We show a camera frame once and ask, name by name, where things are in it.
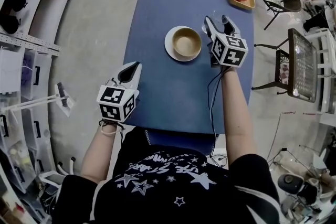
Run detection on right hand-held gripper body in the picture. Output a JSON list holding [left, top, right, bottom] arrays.
[[208, 30, 249, 69]]

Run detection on clear plastic storage bins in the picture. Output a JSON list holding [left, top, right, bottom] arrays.
[[0, 47, 52, 216]]

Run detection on person's left forearm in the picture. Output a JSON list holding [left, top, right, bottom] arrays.
[[80, 119, 124, 185]]

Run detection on white dustpan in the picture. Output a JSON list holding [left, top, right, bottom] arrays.
[[56, 91, 78, 118]]

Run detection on black bag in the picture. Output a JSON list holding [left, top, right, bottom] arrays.
[[0, 15, 22, 35], [6, 0, 28, 13]]

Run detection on blue tablecloth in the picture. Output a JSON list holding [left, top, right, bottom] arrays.
[[123, 0, 256, 137]]

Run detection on beige wrist bracelet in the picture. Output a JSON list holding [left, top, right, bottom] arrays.
[[98, 124, 119, 136]]

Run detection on checked seat cushion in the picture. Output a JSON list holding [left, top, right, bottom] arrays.
[[279, 63, 290, 80]]

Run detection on white metal shelving unit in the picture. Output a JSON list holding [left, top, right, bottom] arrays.
[[0, 0, 94, 224]]

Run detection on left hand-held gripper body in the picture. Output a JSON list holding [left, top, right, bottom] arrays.
[[96, 78, 140, 123]]

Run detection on wooden bowl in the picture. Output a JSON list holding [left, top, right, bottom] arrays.
[[172, 28, 203, 57]]

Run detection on black metal chair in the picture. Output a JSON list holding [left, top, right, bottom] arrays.
[[251, 43, 292, 95]]

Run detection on grey round device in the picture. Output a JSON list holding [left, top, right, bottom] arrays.
[[277, 173, 319, 206]]

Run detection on white-handled broom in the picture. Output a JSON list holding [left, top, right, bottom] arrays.
[[0, 82, 70, 114]]

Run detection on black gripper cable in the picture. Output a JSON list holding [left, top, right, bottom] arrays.
[[206, 65, 227, 166]]

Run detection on dark wicker chair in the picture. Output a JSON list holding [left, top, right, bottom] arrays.
[[254, 0, 303, 31]]

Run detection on person's right forearm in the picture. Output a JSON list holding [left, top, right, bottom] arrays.
[[219, 66, 259, 166]]

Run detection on black star-print shirt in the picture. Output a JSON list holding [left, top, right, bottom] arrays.
[[54, 128, 282, 224]]

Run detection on white plate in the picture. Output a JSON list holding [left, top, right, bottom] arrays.
[[164, 25, 203, 62]]

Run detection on clear glass cup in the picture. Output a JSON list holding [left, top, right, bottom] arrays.
[[201, 9, 224, 35]]

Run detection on white rack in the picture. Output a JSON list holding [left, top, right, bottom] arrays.
[[316, 27, 336, 124]]

